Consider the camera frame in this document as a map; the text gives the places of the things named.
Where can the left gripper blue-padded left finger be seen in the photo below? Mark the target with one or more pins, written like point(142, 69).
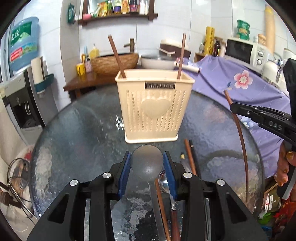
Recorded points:
point(124, 169)

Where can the woven basin sink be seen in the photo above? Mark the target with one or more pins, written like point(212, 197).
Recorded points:
point(107, 65)

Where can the yellow soap bottle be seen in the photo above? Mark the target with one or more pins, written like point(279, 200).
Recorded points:
point(94, 53)

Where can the tall beige rolled mat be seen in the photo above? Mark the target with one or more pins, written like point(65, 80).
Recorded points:
point(269, 28)

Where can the brown white rice cooker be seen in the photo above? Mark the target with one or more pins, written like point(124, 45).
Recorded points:
point(170, 49)

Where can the person's right hand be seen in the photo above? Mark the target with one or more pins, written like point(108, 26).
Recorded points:
point(285, 158)

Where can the wooden sink counter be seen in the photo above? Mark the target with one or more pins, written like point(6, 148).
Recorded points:
point(81, 85)

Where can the yellow foil roll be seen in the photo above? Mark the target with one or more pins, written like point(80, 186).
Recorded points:
point(209, 40)

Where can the white pan with glass lid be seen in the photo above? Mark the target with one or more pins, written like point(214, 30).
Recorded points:
point(159, 62)

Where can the white microwave oven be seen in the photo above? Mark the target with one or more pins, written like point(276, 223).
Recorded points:
point(250, 54)

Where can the brass faucet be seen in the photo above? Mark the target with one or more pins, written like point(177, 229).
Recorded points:
point(130, 45)

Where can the yellow mug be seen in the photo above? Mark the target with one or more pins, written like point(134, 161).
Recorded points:
point(80, 68)

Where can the wooden stool with cables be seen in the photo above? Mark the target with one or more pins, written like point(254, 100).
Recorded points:
point(15, 182)

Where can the paper cup stack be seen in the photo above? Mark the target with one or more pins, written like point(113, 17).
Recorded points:
point(37, 70)

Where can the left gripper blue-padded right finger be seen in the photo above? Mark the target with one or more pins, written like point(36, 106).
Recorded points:
point(170, 174)

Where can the wooden framed wall shelf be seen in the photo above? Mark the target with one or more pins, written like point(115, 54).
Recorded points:
point(101, 10)

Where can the round glass table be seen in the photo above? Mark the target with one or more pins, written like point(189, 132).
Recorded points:
point(87, 137)

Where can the translucent plastic ladle spoon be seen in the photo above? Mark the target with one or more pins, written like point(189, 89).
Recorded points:
point(147, 163)

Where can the purple floral cloth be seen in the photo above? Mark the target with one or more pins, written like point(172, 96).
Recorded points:
point(218, 74)

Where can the white electric kettle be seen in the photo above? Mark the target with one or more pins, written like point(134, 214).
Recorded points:
point(271, 73)

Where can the blue water jug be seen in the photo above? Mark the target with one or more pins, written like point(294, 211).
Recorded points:
point(24, 43)

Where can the black gold-tipped chopstick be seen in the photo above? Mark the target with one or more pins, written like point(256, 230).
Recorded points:
point(162, 210)
point(195, 158)

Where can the beige perforated utensil holder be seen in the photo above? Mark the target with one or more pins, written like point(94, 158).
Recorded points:
point(153, 103)

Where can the water dispenser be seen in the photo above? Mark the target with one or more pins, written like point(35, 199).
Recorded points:
point(30, 111)

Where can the green stacked bowls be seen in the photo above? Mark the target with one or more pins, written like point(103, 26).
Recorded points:
point(243, 31)

